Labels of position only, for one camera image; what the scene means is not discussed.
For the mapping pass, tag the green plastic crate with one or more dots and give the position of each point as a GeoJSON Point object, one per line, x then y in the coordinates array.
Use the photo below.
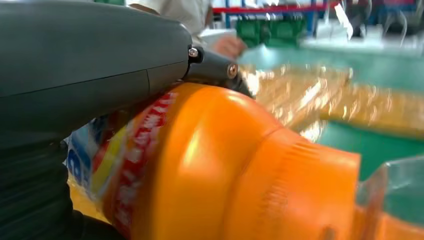
{"type": "Point", "coordinates": [250, 33]}
{"type": "Point", "coordinates": [286, 31]}

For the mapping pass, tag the blue rack with red beam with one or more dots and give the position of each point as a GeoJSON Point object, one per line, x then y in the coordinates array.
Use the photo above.
{"type": "Point", "coordinates": [265, 9]}

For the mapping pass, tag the person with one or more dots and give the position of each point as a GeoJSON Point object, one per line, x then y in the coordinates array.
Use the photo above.
{"type": "Point", "coordinates": [179, 16]}

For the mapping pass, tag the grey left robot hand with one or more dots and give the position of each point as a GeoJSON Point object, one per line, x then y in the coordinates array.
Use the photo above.
{"type": "Point", "coordinates": [82, 49]}

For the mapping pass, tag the orange detergent bottle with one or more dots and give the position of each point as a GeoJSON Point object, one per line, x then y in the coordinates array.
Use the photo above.
{"type": "Point", "coordinates": [215, 165]}

